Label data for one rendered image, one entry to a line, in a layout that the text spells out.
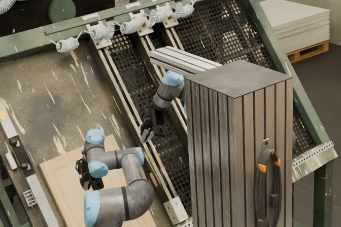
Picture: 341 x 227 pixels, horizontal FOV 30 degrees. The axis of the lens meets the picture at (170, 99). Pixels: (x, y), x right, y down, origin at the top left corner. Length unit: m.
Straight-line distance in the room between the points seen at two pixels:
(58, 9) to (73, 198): 1.20
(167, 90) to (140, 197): 0.56
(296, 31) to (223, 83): 6.23
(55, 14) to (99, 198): 1.85
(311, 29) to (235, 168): 6.48
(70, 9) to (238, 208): 2.10
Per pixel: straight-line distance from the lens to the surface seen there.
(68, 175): 3.16
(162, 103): 2.57
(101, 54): 3.39
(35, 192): 3.06
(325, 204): 4.32
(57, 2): 3.78
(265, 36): 4.17
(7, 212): 3.09
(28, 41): 3.23
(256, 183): 2.07
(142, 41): 3.55
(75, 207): 3.14
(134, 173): 2.32
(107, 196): 2.14
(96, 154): 2.52
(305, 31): 8.34
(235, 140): 1.95
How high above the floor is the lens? 2.75
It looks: 22 degrees down
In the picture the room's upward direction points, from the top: 4 degrees counter-clockwise
